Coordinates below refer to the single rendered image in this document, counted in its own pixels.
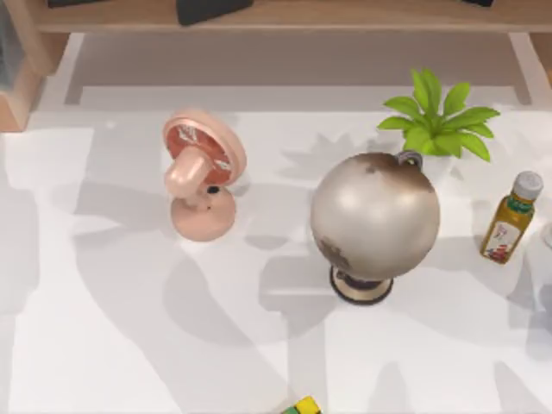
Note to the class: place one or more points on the wooden shelf unit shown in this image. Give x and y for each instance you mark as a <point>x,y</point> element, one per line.
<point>267,19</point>

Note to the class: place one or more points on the yellow bottle with grey cap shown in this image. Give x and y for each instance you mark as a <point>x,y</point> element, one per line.
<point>509,217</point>

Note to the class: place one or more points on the beige globe on stand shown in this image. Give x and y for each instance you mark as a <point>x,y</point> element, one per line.
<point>374,212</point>

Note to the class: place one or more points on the black box on shelf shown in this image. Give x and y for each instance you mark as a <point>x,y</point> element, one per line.
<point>213,10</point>

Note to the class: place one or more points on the green leafy plant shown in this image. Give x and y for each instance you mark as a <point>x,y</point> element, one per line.
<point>435,124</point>

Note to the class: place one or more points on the multicoloured puzzle cube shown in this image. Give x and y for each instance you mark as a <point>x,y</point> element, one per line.
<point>302,406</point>

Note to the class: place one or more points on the pink desk fan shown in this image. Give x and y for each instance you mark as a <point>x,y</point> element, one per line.
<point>202,190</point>

